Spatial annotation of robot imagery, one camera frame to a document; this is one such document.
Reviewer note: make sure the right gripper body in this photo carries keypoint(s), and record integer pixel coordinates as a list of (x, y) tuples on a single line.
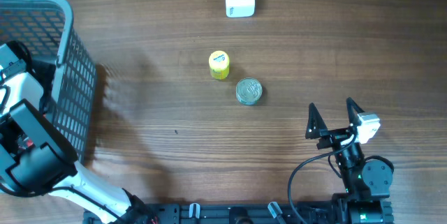
[(334, 137)]

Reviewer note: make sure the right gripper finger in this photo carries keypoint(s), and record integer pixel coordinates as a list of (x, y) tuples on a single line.
[(316, 127), (353, 110)]

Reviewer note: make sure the silver tin can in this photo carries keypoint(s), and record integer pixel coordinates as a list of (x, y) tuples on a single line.
[(248, 91)]

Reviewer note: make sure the yellow cylindrical bottle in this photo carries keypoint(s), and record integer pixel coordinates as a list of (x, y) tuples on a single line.
[(219, 64)]

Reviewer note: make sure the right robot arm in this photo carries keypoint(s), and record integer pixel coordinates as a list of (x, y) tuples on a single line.
[(366, 180)]

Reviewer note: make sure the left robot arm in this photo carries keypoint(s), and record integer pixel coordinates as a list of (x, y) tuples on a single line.
[(37, 160)]

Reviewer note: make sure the grey plastic mesh basket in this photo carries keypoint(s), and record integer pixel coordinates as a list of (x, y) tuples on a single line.
[(45, 28)]

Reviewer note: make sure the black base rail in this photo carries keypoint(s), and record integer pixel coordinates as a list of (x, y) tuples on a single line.
[(244, 213)]

